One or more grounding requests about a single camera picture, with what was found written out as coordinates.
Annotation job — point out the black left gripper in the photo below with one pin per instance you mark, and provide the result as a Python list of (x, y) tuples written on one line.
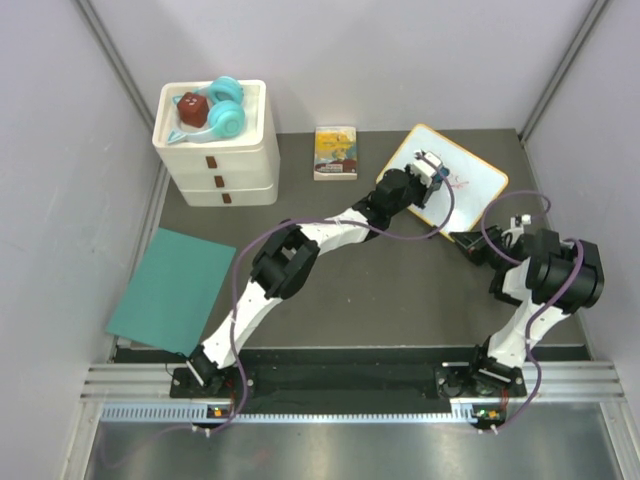
[(423, 190)]

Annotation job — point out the whiteboard with orange frame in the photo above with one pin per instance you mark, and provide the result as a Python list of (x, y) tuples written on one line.
[(475, 182)]

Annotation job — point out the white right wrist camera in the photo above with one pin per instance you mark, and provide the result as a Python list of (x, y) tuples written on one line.
[(518, 223)]

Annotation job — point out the teal cat-ear headphones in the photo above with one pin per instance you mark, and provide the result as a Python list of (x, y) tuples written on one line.
[(226, 117)]

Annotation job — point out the dark red plush cube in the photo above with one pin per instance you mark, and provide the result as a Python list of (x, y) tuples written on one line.
[(193, 109)]

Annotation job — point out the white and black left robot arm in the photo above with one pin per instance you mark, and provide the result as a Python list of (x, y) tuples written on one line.
[(288, 253)]

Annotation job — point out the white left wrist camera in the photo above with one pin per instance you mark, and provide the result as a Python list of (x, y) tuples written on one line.
[(427, 167)]

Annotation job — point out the yellow illustrated book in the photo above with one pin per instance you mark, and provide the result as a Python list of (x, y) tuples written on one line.
[(335, 153)]

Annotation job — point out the white three-drawer storage unit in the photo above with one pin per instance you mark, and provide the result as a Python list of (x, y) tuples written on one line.
[(240, 171)]

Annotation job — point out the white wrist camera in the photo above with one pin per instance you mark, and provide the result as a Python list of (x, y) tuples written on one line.
[(518, 223), (427, 167)]

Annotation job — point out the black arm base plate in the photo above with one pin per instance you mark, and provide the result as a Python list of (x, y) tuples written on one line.
[(323, 381)]

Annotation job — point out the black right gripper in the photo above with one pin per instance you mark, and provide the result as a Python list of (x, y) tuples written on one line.
[(467, 239)]

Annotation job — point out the teal paper sheet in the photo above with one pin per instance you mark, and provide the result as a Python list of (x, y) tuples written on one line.
[(167, 303)]

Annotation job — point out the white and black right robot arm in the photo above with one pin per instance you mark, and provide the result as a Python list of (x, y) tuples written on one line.
[(548, 279)]

